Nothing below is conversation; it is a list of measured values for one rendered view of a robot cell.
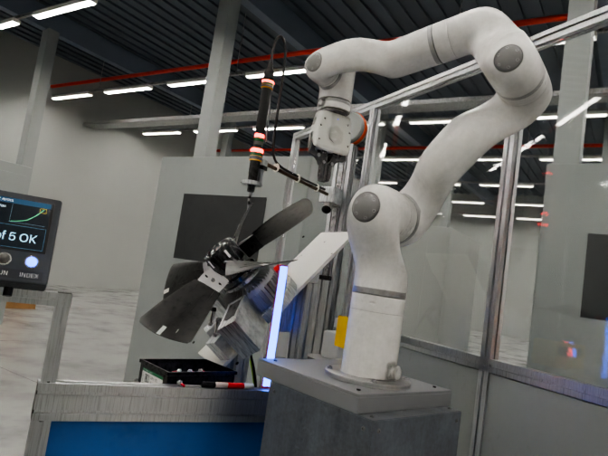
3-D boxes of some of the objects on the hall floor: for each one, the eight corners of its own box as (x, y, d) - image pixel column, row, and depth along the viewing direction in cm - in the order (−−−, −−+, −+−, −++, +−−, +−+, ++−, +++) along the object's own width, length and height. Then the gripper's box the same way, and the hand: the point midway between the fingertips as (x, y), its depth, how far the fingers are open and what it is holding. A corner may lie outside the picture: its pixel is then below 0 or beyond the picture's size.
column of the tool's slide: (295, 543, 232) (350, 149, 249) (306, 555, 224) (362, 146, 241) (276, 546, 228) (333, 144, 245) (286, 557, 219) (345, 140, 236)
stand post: (262, 590, 195) (307, 281, 206) (271, 605, 187) (318, 283, 198) (251, 592, 193) (297, 280, 204) (261, 607, 185) (308, 282, 196)
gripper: (350, 121, 140) (340, 188, 138) (300, 106, 133) (289, 176, 131) (365, 115, 133) (356, 185, 131) (314, 99, 126) (303, 173, 124)
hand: (324, 173), depth 131 cm, fingers closed
